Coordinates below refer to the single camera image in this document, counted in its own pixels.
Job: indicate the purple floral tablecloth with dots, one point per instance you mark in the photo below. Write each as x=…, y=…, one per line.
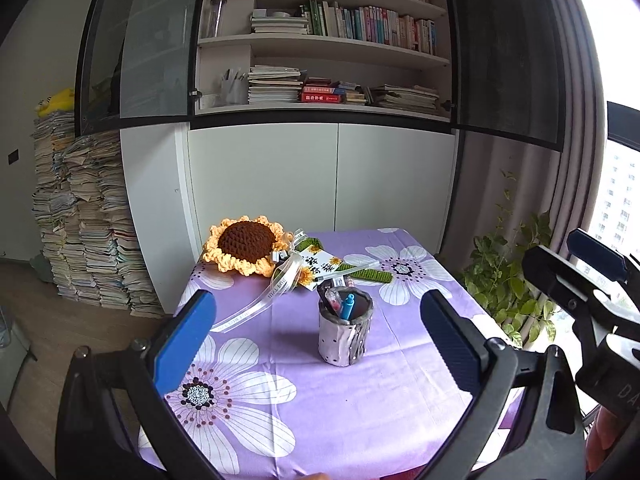
x=350, y=410

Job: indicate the red pen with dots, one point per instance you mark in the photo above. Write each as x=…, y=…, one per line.
x=332, y=302

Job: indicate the green crochet stem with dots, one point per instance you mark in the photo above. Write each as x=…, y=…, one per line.
x=372, y=276

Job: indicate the thick stack of white booklets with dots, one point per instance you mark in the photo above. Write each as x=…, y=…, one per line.
x=274, y=85

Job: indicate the clear glass jar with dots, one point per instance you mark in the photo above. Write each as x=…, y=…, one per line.
x=216, y=17

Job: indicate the crochet sunflower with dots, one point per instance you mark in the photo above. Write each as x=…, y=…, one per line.
x=247, y=242

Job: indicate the small stack of white booklets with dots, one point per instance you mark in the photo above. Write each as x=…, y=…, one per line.
x=277, y=24

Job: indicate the tall stack of papers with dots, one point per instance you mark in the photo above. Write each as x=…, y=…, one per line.
x=85, y=220

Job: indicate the stack of magazines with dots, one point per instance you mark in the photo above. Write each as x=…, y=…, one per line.
x=405, y=99

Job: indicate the white bookcase cabinet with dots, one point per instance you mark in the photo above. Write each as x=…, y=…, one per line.
x=260, y=175

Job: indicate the grey fabric pen holder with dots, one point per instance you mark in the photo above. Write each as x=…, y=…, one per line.
x=342, y=342

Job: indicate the grey curtain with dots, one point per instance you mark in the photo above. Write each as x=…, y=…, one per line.
x=575, y=110

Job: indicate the wall switch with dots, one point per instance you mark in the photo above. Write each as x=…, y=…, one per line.
x=14, y=156

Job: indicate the person's right hand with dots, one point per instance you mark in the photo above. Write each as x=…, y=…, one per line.
x=602, y=435

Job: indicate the sunflower print card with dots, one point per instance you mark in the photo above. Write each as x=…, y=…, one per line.
x=317, y=267

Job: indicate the colourful row of books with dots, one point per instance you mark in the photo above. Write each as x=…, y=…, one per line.
x=370, y=22

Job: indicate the stack of red books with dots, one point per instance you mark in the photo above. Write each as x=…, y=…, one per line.
x=325, y=92

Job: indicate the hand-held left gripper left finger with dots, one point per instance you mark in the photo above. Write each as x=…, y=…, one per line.
x=180, y=340

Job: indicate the window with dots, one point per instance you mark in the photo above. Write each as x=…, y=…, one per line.
x=620, y=200

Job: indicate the green potted plant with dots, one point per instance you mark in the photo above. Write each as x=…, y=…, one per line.
x=520, y=280

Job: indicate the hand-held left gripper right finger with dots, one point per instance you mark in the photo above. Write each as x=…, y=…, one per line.
x=450, y=340

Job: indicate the white pen cup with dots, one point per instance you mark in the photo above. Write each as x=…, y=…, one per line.
x=234, y=91

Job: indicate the clear printed ribbon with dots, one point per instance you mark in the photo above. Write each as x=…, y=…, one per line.
x=260, y=305

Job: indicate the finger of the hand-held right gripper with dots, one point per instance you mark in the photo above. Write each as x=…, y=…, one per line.
x=565, y=280
x=600, y=257

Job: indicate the yellow plush toy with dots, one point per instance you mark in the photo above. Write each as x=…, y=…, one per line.
x=57, y=101

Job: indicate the green crochet leaf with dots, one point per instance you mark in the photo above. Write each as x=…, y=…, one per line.
x=307, y=243

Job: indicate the blue pen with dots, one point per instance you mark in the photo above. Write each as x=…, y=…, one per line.
x=348, y=307

